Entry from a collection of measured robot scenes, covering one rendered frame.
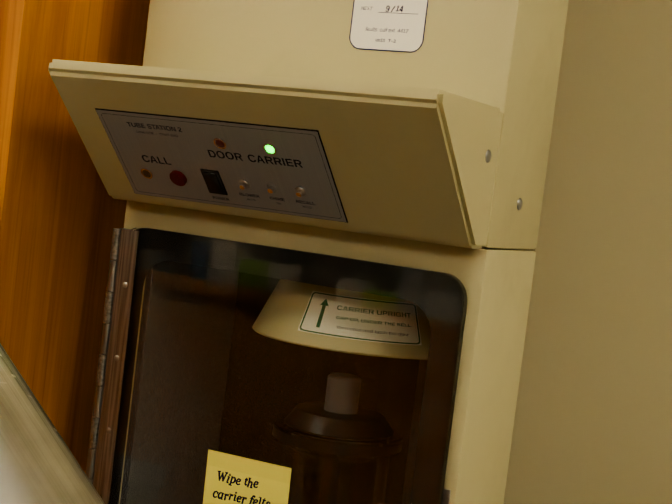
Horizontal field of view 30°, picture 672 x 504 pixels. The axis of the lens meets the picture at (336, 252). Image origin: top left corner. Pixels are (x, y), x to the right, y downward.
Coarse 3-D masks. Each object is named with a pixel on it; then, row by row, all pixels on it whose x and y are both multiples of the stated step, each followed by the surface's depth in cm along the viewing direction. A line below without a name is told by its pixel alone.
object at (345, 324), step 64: (192, 256) 99; (256, 256) 97; (320, 256) 94; (192, 320) 99; (256, 320) 97; (320, 320) 94; (384, 320) 91; (448, 320) 89; (128, 384) 102; (192, 384) 99; (256, 384) 96; (320, 384) 94; (384, 384) 91; (448, 384) 89; (128, 448) 102; (192, 448) 99; (256, 448) 96; (320, 448) 94; (384, 448) 91; (448, 448) 90
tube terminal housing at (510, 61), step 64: (192, 0) 101; (256, 0) 98; (320, 0) 96; (448, 0) 91; (512, 0) 88; (192, 64) 101; (256, 64) 98; (320, 64) 96; (384, 64) 93; (448, 64) 91; (512, 64) 89; (512, 128) 90; (512, 192) 92; (384, 256) 93; (448, 256) 90; (512, 256) 94; (512, 320) 96; (512, 384) 98
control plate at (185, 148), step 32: (128, 128) 94; (160, 128) 92; (192, 128) 90; (224, 128) 89; (256, 128) 87; (288, 128) 86; (128, 160) 97; (160, 160) 95; (192, 160) 93; (224, 160) 92; (256, 160) 90; (288, 160) 88; (320, 160) 87; (160, 192) 98; (192, 192) 96; (256, 192) 93; (288, 192) 91; (320, 192) 89
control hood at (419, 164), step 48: (96, 96) 93; (144, 96) 90; (192, 96) 88; (240, 96) 86; (288, 96) 84; (336, 96) 82; (384, 96) 80; (432, 96) 79; (96, 144) 97; (336, 144) 85; (384, 144) 83; (432, 144) 81; (480, 144) 85; (384, 192) 87; (432, 192) 85; (480, 192) 87; (432, 240) 88; (480, 240) 88
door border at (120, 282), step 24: (120, 240) 103; (120, 264) 103; (120, 288) 103; (120, 312) 103; (120, 336) 102; (120, 360) 102; (120, 384) 102; (96, 408) 103; (96, 456) 104; (96, 480) 103
